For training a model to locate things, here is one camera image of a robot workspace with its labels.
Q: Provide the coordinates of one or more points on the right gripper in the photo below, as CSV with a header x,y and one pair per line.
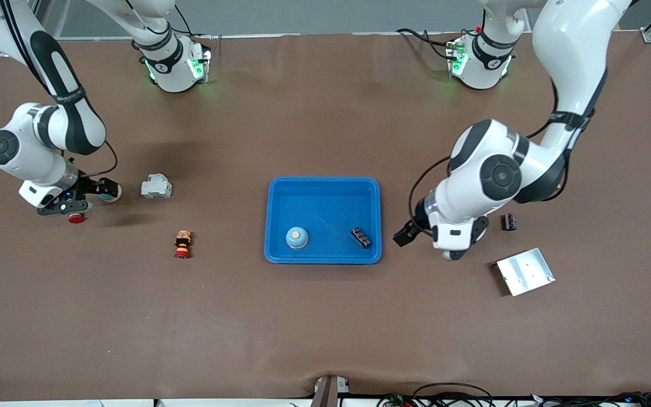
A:
x,y
89,186

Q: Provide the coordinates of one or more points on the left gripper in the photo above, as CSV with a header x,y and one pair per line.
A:
x,y
419,221

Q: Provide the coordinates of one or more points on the light blue service bell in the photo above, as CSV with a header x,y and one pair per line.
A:
x,y
297,240
112,196

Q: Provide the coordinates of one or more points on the black terminal block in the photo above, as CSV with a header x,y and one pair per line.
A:
x,y
359,236

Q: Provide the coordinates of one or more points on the black cylindrical capacitor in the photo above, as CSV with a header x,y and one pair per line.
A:
x,y
509,221

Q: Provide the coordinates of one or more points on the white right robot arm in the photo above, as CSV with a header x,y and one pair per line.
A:
x,y
26,152

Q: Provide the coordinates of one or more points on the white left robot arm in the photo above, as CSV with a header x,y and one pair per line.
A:
x,y
489,169

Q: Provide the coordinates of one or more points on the red emergency stop button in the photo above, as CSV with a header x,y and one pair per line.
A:
x,y
77,219

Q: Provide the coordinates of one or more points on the white circuit breaker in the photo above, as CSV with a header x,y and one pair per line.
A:
x,y
156,187

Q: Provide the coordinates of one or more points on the blue plastic tray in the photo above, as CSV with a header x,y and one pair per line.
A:
x,y
325,215

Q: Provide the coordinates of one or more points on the orange and red push button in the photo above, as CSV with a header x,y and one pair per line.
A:
x,y
182,244

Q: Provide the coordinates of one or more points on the silver metal plate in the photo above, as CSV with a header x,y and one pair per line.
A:
x,y
526,272

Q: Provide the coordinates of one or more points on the metal clamp bracket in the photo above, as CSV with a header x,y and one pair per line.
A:
x,y
325,393

